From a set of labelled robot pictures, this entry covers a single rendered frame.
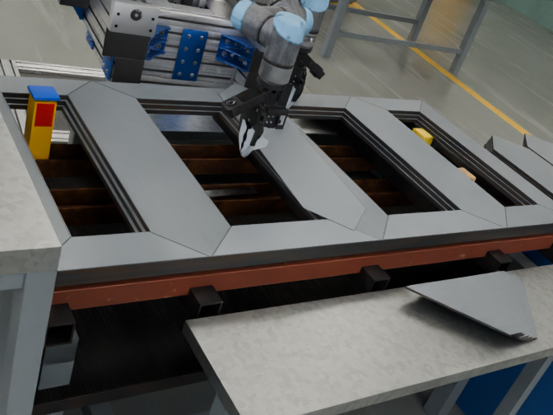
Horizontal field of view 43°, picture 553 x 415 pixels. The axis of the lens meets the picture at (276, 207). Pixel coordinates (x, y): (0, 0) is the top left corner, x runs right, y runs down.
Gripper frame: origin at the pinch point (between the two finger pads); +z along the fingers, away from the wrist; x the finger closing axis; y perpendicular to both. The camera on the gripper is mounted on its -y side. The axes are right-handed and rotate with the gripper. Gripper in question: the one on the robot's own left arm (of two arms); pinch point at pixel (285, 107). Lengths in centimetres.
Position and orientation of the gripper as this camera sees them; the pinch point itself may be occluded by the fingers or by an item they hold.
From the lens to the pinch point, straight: 206.9
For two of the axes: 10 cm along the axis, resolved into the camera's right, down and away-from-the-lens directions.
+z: -2.9, 8.2, 5.0
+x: 4.8, 5.8, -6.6
